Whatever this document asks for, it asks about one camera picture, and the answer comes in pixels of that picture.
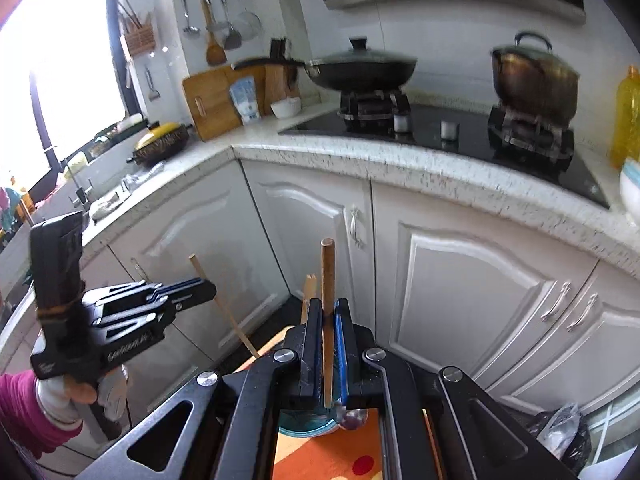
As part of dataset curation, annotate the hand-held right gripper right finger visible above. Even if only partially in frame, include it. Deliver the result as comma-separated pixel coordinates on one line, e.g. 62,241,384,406
332,298,583,480

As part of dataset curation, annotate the clear plastic bag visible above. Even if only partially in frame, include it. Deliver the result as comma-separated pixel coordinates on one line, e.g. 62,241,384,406
120,165,167,196

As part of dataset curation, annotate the wicker chopstick basket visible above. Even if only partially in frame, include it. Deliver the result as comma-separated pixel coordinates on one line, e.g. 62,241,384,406
116,0,156,58

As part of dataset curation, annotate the white cabinet door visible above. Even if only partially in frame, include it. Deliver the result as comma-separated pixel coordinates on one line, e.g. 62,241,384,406
372,182,601,396
482,260,640,413
82,160,290,361
240,160,377,343

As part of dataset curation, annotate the metal faucet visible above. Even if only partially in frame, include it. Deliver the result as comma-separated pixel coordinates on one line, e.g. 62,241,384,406
62,157,93,211

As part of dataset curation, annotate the black wok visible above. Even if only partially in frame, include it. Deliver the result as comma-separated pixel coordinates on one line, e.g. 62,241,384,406
232,55,418,93

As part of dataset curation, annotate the black trash bag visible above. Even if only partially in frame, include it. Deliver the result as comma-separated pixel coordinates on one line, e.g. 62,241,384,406
525,402,593,476

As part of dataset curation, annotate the white teal utensil holder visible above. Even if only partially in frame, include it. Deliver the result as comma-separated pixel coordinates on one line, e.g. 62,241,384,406
276,407,346,438

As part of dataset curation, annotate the metal spoon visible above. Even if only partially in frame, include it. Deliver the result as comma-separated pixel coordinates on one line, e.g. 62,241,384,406
336,405,368,432

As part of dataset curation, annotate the yellow oil bottle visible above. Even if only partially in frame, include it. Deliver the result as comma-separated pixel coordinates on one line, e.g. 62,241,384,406
610,65,640,171

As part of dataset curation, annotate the glass wok lid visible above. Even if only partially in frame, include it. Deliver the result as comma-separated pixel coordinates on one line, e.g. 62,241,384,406
307,36,417,68

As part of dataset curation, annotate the glass pot lid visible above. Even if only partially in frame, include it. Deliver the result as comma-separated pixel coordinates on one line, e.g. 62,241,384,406
492,31,581,77

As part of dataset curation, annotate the metal mesh strainer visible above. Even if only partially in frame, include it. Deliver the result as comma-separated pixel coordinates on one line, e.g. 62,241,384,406
234,0,264,42

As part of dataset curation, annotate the person's left hand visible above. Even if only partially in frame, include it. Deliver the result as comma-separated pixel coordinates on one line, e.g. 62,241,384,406
34,364,130,428

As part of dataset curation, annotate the wooden knife block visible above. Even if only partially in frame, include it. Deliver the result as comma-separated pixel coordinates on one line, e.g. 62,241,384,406
264,37,301,103

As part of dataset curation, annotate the small white bowl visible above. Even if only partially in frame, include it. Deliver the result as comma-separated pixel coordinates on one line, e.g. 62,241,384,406
270,97,302,120

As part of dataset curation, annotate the dark cooking pot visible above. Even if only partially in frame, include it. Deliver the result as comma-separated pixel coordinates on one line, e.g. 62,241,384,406
491,52,581,123

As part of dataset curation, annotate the black yellow casserole pot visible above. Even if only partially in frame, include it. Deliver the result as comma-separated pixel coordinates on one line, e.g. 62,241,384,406
126,121,194,168

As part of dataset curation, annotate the metal peeler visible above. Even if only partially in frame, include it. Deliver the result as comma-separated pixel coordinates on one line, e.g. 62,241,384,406
144,66,163,104

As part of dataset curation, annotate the white blue salt packet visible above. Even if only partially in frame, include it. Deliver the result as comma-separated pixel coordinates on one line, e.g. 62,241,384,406
229,76,263,126

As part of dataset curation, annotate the window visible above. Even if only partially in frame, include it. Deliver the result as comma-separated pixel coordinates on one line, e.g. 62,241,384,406
0,0,136,196

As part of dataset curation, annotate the metal skimmer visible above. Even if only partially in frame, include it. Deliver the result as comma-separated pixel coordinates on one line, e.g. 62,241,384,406
206,0,232,34

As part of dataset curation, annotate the speckled stone countertop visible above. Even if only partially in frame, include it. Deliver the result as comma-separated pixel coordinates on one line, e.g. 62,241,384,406
0,100,640,311

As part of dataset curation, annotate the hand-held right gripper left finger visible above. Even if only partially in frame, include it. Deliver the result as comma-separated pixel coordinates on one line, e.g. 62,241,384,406
75,298,325,480

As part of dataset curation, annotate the person's left forearm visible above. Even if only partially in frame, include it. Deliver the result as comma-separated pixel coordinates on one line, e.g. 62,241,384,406
0,371,85,461

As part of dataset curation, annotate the wooden spatula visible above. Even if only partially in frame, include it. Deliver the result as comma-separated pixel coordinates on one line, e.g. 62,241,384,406
200,0,227,67

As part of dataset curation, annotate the metal spatula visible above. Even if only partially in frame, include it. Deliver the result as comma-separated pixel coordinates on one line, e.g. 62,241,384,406
222,0,244,51

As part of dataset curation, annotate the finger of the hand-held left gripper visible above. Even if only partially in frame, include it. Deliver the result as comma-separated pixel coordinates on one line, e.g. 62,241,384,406
83,279,217,317
96,311,178,334

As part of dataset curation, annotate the wooden cutting board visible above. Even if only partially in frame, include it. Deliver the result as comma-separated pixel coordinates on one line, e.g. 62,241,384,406
181,66,271,142

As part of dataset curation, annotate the white blue rimmed bowl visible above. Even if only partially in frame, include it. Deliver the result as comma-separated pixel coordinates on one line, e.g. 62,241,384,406
619,157,640,221

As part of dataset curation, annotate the black gas stove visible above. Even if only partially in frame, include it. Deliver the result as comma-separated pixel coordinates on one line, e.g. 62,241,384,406
277,87,611,211

